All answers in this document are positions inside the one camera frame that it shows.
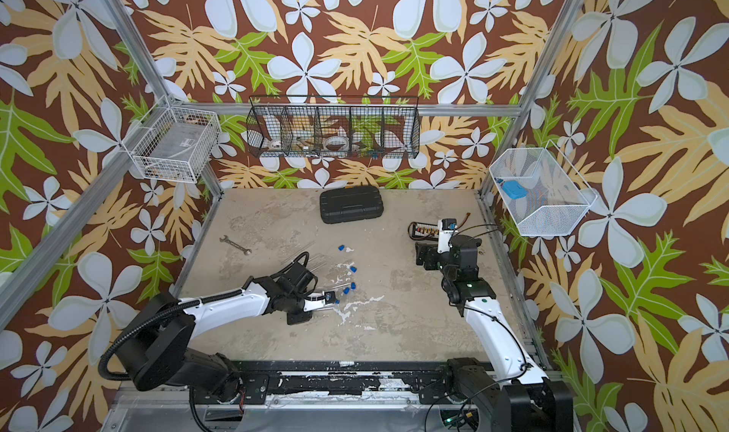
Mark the clear test tube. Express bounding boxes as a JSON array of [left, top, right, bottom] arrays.
[[290, 240, 317, 260], [323, 282, 352, 294], [300, 255, 328, 272]]

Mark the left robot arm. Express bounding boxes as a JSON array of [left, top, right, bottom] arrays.
[[98, 252, 338, 402]]

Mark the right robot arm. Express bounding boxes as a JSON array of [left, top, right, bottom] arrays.
[[415, 231, 573, 431]]

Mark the small steel wrench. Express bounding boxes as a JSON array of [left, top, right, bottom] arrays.
[[219, 236, 252, 255]]

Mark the black plastic case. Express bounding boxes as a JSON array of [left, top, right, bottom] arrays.
[[320, 185, 385, 224]]

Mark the blue object in basket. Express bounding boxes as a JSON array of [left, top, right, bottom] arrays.
[[501, 180, 528, 199]]

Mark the white mesh basket right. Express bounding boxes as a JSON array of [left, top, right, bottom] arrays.
[[489, 147, 598, 238]]

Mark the battery charging board with wires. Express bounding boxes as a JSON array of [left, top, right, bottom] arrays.
[[407, 213, 471, 242]]

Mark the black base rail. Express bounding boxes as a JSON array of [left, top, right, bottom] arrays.
[[234, 361, 455, 407]]

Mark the black wire basket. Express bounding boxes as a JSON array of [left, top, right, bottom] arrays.
[[244, 96, 421, 158]]

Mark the white wire basket left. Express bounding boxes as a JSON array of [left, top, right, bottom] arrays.
[[123, 97, 221, 183]]

